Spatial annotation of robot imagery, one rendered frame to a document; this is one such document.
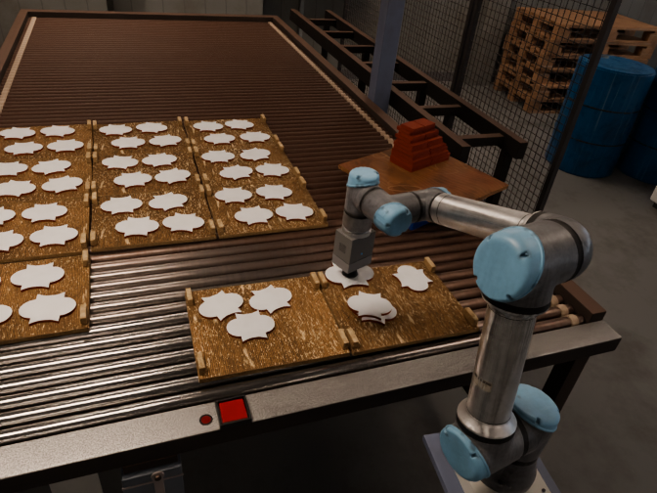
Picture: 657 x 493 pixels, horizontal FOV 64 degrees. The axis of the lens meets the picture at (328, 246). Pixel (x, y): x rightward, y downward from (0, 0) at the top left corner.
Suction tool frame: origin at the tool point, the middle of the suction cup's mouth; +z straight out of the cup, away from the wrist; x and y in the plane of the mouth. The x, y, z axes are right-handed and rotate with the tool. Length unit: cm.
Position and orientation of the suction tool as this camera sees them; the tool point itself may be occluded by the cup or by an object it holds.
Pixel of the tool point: (349, 276)
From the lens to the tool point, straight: 143.8
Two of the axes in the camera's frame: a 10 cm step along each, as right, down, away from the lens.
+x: 6.5, 4.8, -5.9
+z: -0.9, 8.2, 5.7
